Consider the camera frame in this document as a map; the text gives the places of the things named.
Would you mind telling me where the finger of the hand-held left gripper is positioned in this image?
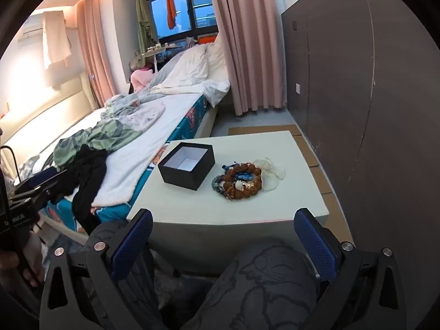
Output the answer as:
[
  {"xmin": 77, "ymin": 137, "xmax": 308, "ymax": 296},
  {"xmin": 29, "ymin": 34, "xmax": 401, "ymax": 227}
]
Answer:
[{"xmin": 14, "ymin": 169, "xmax": 68, "ymax": 197}]

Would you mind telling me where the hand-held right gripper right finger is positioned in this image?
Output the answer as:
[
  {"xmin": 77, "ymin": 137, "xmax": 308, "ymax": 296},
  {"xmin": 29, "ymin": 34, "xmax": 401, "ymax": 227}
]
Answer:
[{"xmin": 293, "ymin": 208, "xmax": 408, "ymax": 330}]

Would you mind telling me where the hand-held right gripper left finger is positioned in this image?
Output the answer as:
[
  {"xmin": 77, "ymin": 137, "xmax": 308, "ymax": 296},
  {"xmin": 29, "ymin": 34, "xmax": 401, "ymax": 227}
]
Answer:
[{"xmin": 39, "ymin": 208, "xmax": 154, "ymax": 330}]

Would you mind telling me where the white fabric pouch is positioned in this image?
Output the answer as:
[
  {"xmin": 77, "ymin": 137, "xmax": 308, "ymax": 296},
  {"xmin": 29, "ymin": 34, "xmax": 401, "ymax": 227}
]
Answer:
[{"xmin": 254, "ymin": 157, "xmax": 287, "ymax": 191}]

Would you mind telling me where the black cardboard gift box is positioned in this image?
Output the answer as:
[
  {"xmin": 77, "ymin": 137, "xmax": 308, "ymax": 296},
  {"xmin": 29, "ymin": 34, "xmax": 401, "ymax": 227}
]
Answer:
[{"xmin": 157, "ymin": 142, "xmax": 216, "ymax": 192}]

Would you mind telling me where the pile of beaded bracelets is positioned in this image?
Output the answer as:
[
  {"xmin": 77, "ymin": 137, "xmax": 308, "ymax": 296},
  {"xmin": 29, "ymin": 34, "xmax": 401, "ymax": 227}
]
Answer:
[{"xmin": 211, "ymin": 160, "xmax": 265, "ymax": 200}]

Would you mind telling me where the person's left hand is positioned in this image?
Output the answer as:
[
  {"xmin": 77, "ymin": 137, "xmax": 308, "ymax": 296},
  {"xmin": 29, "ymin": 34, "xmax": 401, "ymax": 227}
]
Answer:
[{"xmin": 14, "ymin": 233, "xmax": 46, "ymax": 288}]

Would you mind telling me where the black clothing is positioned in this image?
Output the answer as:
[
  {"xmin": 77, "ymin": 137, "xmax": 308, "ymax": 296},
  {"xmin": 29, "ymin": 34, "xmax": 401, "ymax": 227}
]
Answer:
[{"xmin": 57, "ymin": 144, "xmax": 109, "ymax": 236}]

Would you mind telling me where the beige bed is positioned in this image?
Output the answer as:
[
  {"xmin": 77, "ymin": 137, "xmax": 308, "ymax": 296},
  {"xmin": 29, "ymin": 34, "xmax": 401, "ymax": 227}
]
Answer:
[{"xmin": 0, "ymin": 72, "xmax": 231, "ymax": 244}]

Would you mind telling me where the person's right leg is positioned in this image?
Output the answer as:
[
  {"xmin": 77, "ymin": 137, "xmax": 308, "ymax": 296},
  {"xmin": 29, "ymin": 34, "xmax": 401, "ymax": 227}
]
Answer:
[{"xmin": 179, "ymin": 237, "xmax": 320, "ymax": 330}]

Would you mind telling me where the green patterned blanket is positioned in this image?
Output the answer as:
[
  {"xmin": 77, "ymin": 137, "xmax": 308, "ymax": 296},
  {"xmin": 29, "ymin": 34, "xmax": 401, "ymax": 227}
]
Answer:
[{"xmin": 53, "ymin": 94, "xmax": 145, "ymax": 166}]

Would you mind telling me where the white bed blanket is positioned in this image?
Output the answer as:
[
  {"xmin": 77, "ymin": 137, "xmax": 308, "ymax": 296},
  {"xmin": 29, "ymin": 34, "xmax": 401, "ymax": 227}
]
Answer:
[{"xmin": 93, "ymin": 93, "xmax": 203, "ymax": 210}]

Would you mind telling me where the white low table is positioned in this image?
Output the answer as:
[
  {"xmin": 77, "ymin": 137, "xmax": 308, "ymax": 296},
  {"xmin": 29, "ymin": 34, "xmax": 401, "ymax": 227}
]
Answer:
[{"xmin": 126, "ymin": 131, "xmax": 329, "ymax": 276}]

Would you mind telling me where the white printed t-shirt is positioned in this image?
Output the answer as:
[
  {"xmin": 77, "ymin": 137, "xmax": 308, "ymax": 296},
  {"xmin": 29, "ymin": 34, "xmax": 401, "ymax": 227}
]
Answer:
[{"xmin": 122, "ymin": 101, "xmax": 166, "ymax": 133}]

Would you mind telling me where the pink plush toy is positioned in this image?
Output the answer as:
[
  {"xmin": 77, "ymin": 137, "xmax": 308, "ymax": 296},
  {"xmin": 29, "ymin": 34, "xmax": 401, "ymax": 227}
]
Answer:
[{"xmin": 130, "ymin": 69, "xmax": 155, "ymax": 92}]

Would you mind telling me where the white hanging shirt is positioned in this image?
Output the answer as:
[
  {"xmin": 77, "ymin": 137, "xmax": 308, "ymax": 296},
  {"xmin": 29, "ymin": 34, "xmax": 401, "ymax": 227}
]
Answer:
[{"xmin": 42, "ymin": 10, "xmax": 71, "ymax": 71}]

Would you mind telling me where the teal cartoon printed sheet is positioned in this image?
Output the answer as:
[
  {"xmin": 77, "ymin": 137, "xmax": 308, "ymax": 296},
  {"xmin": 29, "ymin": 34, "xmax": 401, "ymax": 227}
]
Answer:
[{"xmin": 45, "ymin": 98, "xmax": 210, "ymax": 232}]

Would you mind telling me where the narrow pink curtain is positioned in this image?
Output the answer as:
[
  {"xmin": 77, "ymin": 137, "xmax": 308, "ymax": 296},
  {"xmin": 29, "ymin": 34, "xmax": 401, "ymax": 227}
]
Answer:
[{"xmin": 76, "ymin": 0, "xmax": 119, "ymax": 109}]

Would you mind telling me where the grey green plush toy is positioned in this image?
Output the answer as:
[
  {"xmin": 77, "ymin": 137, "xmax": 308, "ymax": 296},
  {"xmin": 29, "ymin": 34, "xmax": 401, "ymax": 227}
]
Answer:
[{"xmin": 130, "ymin": 51, "xmax": 147, "ymax": 73}]

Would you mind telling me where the white air conditioner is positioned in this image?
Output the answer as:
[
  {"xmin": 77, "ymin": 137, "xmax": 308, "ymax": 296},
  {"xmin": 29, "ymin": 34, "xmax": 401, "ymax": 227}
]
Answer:
[{"xmin": 21, "ymin": 17, "xmax": 78, "ymax": 38}]

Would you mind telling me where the white folding tray table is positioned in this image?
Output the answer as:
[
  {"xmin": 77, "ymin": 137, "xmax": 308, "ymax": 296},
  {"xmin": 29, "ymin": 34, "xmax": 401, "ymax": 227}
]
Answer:
[{"xmin": 142, "ymin": 43, "xmax": 172, "ymax": 73}]

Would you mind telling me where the white duvet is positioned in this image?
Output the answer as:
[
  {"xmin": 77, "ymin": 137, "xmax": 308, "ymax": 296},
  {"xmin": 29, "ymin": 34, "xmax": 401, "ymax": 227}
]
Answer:
[{"xmin": 151, "ymin": 43, "xmax": 231, "ymax": 107}]

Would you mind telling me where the green hanging cloth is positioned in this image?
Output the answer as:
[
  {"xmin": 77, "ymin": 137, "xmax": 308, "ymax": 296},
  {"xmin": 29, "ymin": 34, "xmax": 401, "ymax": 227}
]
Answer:
[{"xmin": 136, "ymin": 0, "xmax": 159, "ymax": 47}]

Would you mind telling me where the dark framed window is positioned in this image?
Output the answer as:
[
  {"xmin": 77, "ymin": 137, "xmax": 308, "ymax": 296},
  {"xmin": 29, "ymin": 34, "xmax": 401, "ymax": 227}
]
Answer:
[{"xmin": 148, "ymin": 0, "xmax": 218, "ymax": 43}]

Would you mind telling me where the white pillow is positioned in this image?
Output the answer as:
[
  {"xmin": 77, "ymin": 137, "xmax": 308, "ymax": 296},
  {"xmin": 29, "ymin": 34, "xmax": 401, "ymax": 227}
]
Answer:
[{"xmin": 205, "ymin": 36, "xmax": 227, "ymax": 76}]

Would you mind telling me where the orange hanging towel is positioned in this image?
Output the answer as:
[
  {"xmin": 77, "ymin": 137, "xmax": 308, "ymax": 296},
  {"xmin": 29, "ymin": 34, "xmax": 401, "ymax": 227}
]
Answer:
[{"xmin": 164, "ymin": 0, "xmax": 177, "ymax": 30}]

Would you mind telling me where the wide pink curtain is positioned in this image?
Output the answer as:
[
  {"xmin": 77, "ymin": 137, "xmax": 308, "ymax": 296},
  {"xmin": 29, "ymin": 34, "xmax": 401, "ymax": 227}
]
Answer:
[{"xmin": 206, "ymin": 0, "xmax": 287, "ymax": 117}]

